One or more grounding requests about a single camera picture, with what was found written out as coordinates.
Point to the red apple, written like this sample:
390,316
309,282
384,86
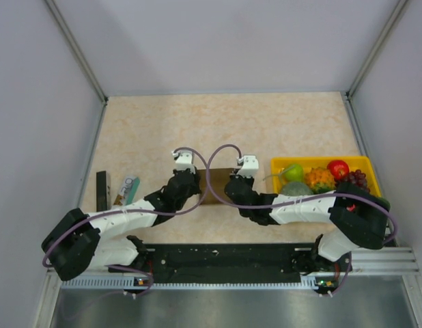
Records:
338,168

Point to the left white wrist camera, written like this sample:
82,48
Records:
184,160

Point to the green melon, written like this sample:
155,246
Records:
295,188

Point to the white slotted cable duct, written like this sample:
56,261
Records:
129,282

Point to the yellow plastic tray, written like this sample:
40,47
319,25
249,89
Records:
278,164

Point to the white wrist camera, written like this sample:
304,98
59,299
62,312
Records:
248,166
184,160

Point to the green pear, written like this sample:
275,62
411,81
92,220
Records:
294,173

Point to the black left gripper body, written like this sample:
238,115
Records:
194,190

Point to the green avocado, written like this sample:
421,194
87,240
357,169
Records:
384,203

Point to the dark purple grapes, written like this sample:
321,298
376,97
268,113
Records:
357,178

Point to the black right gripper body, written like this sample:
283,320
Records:
250,181

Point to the orange pineapple with leaves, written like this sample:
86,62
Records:
320,180

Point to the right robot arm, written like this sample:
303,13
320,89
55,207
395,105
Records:
359,219

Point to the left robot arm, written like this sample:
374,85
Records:
82,242

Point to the brown cardboard box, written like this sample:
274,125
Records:
219,177

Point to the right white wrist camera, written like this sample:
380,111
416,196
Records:
248,166

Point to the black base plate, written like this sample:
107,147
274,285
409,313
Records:
236,263

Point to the black rectangular box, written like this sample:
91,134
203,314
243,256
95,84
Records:
103,191

